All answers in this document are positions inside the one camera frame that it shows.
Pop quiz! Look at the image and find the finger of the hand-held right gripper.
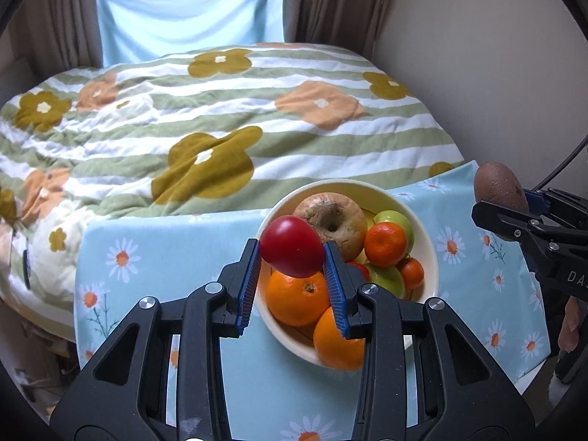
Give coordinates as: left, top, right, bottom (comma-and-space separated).
524, 187, 588, 231
472, 199, 557, 252

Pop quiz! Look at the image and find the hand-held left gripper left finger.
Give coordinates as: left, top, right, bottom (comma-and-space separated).
50, 238, 262, 441

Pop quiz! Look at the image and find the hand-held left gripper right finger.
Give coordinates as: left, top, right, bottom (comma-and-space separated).
323, 240, 536, 441

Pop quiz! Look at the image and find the brown kiwi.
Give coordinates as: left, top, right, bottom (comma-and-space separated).
474, 162, 530, 242

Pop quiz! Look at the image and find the orange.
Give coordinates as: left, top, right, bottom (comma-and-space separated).
313, 305, 368, 371
266, 269, 332, 328

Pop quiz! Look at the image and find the brownish yellow apple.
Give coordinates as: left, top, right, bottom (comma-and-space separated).
293, 193, 368, 262

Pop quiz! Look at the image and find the green apple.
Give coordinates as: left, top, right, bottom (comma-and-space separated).
373, 210, 415, 258
365, 262, 406, 299

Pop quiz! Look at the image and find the mandarin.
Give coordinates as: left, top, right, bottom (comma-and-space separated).
364, 222, 409, 267
396, 256, 426, 291

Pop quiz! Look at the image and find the cream ceramic bowl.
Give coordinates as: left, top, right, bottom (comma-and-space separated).
254, 179, 440, 368

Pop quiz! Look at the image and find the person's right hand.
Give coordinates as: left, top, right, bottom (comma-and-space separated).
557, 296, 582, 351

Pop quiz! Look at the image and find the light blue daisy tablecloth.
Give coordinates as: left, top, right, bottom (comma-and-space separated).
73, 161, 552, 441

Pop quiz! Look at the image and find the striped floral blanket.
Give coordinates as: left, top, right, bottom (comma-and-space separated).
0, 42, 467, 341

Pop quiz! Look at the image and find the brown curtain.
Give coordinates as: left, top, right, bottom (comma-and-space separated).
282, 0, 391, 60
9, 0, 104, 79

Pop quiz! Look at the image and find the light blue curtain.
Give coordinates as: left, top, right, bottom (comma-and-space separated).
94, 0, 290, 67

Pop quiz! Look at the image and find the black cable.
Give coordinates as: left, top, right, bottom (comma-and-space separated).
535, 135, 588, 191

